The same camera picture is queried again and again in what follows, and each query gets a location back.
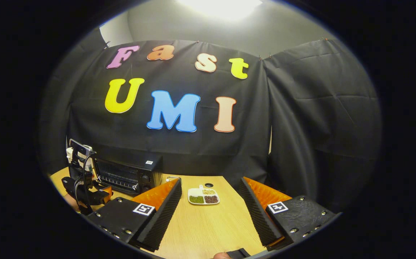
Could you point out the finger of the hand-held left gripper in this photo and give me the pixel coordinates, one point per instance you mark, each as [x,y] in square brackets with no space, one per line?
[101,196]

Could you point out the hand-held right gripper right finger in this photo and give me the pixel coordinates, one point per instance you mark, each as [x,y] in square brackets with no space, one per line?
[260,216]

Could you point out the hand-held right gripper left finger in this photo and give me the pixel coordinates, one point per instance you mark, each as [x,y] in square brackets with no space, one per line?
[163,216]

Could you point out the black electric oven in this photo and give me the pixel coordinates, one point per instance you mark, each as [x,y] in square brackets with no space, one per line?
[146,169]

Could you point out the white toaster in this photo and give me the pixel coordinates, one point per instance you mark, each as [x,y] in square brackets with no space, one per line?
[72,153]

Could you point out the white divided plate of beans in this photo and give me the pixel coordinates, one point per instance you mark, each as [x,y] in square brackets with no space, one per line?
[203,196]

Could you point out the black backdrop cloth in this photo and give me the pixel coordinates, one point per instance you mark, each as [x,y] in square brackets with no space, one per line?
[193,147]

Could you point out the large ceiling light panel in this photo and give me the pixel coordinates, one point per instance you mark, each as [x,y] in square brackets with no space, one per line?
[222,7]

